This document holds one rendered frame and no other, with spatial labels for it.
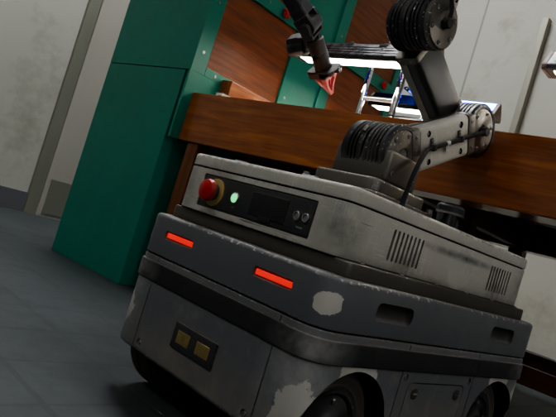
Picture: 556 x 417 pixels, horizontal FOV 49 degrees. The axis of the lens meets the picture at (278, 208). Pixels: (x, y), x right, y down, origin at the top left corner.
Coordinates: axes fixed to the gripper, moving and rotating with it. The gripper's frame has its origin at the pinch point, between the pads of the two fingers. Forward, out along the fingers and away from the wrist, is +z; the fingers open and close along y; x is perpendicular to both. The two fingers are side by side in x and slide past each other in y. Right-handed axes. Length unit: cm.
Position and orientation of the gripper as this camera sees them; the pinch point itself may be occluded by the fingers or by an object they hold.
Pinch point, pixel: (331, 92)
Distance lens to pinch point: 209.7
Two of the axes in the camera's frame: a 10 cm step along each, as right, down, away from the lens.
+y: -7.2, -1.9, 6.7
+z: 3.2, 7.7, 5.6
